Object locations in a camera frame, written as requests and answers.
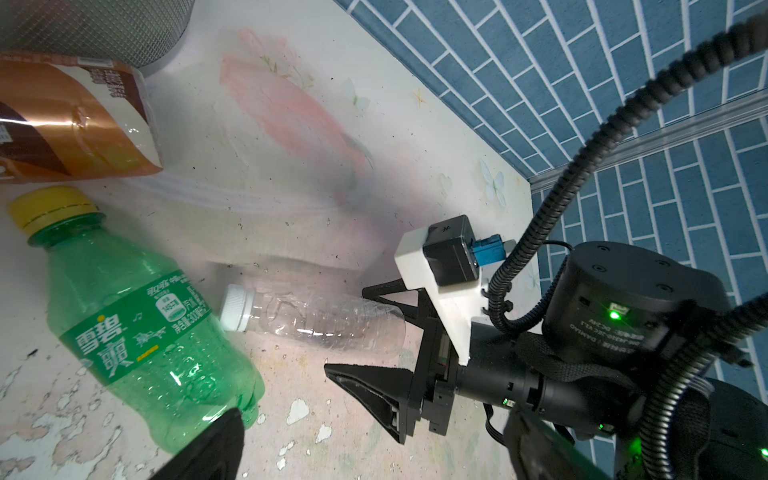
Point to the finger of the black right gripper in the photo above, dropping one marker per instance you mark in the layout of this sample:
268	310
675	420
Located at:
387	393
414	304

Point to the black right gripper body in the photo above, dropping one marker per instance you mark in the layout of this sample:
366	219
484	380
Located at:
496	376

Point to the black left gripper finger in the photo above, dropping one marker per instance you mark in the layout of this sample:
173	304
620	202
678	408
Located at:
214	454

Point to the crushed clear bottle white cap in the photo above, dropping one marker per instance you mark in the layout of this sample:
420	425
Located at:
340	323

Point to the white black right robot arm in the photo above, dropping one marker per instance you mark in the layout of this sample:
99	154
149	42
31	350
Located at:
618	348

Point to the brown coffee bottle near bin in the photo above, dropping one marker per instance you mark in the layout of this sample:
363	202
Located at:
68	118

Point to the mesh bin with green bag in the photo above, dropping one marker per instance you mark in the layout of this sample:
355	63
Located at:
135	32

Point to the green soda bottle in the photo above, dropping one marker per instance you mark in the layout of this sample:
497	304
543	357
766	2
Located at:
135	321

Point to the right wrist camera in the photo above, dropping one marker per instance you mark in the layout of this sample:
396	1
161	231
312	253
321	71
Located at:
454	268

